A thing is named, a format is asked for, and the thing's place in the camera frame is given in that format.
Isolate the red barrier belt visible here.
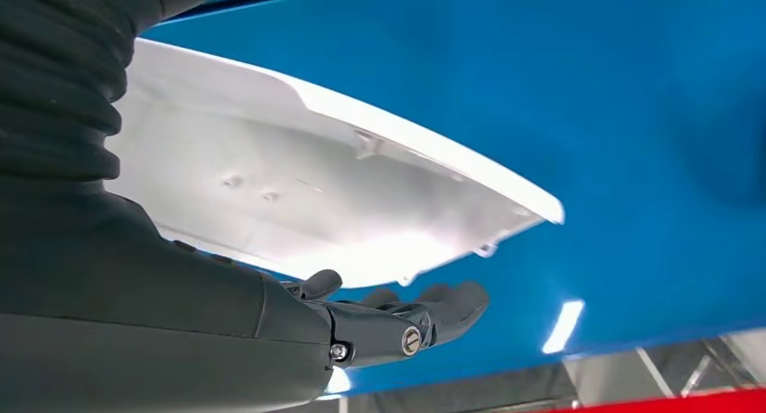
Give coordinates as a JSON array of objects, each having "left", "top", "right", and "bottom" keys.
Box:
[{"left": 538, "top": 388, "right": 766, "bottom": 413}]

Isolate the blue steel shelf rack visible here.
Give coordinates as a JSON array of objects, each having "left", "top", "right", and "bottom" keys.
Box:
[{"left": 143, "top": 0, "right": 766, "bottom": 397}]

